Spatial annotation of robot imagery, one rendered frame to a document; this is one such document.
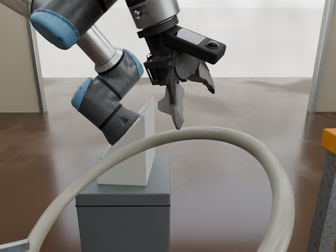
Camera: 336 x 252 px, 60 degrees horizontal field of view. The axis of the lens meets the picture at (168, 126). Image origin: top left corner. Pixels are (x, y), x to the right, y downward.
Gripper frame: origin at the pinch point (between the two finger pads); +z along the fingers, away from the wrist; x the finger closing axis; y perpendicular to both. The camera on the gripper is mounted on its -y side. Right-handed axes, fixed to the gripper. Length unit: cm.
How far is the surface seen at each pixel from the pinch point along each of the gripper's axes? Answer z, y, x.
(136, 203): 48, 54, -4
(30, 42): -14, 457, -192
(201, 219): 150, 100, -72
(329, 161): 67, -4, -65
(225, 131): 4.3, -5.3, 1.0
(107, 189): 40, 64, -1
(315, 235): 103, 3, -52
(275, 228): 4.1, -23.0, 21.2
